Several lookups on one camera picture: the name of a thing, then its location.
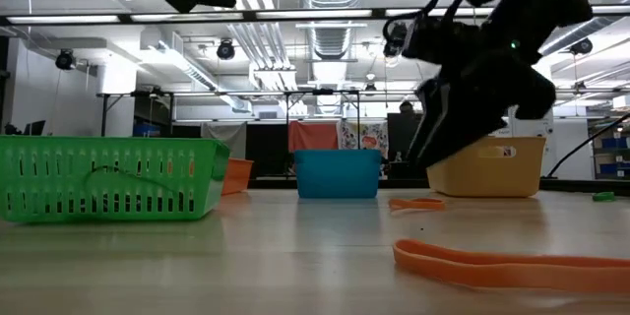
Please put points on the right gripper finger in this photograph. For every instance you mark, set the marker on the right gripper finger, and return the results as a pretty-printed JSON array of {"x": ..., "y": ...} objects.
[
  {"x": 430, "y": 113},
  {"x": 458, "y": 128}
]

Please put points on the reddish brown rubber band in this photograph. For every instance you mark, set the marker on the reddish brown rubber band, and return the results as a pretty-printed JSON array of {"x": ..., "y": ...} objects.
[{"x": 418, "y": 204}]

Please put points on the black rubber band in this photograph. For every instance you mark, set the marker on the black rubber band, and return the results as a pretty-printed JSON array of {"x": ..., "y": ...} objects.
[{"x": 147, "y": 178}]

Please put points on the orange rubber band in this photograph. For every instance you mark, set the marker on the orange rubber band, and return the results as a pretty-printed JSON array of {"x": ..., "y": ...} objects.
[{"x": 492, "y": 270}]

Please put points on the green rubber band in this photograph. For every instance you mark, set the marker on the green rubber band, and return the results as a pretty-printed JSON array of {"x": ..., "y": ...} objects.
[{"x": 603, "y": 196}]

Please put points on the large black monitor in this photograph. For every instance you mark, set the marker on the large black monitor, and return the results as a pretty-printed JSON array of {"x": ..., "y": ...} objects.
[{"x": 401, "y": 133}]

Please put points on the yellow plastic bin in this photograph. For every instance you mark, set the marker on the yellow plastic bin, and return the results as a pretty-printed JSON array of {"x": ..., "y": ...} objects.
[{"x": 492, "y": 177}]

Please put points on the patterned cloth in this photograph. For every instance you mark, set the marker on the patterned cloth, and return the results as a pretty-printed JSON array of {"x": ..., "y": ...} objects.
[{"x": 366, "y": 138}]

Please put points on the black ceiling spotlight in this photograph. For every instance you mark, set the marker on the black ceiling spotlight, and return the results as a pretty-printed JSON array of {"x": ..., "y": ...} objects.
[
  {"x": 394, "y": 42},
  {"x": 582, "y": 46},
  {"x": 65, "y": 59},
  {"x": 226, "y": 50}
]

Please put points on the blue plastic bin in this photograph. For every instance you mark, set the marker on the blue plastic bin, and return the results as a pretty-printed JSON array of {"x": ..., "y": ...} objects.
[{"x": 337, "y": 174}]

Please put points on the storage shelf with boxes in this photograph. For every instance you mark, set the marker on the storage shelf with boxes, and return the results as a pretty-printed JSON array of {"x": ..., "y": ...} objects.
[{"x": 615, "y": 143}]

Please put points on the blue crate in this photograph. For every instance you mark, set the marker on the blue crate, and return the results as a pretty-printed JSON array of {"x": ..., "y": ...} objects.
[{"x": 146, "y": 129}]

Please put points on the grey cloth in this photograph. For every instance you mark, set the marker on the grey cloth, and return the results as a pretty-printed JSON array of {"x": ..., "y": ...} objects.
[{"x": 224, "y": 138}]

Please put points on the black partition panel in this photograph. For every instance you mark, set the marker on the black partition panel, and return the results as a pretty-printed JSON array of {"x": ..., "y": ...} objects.
[{"x": 266, "y": 150}]

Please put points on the green slotted plastic basket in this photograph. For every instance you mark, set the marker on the green slotted plastic basket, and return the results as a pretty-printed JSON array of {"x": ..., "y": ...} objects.
[{"x": 98, "y": 144}]

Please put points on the small black monitor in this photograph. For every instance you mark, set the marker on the small black monitor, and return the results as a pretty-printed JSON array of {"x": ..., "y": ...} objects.
[{"x": 34, "y": 128}]

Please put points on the orange slotted plastic basket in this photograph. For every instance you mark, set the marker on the orange slotted plastic basket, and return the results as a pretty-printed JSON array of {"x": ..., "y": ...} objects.
[{"x": 238, "y": 177}]

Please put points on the background workstation frame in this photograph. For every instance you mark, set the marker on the background workstation frame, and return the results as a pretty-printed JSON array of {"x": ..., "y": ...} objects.
[{"x": 322, "y": 91}]

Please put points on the black aluminium frame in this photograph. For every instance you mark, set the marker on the black aluminium frame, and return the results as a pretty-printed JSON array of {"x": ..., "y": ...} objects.
[{"x": 305, "y": 183}]

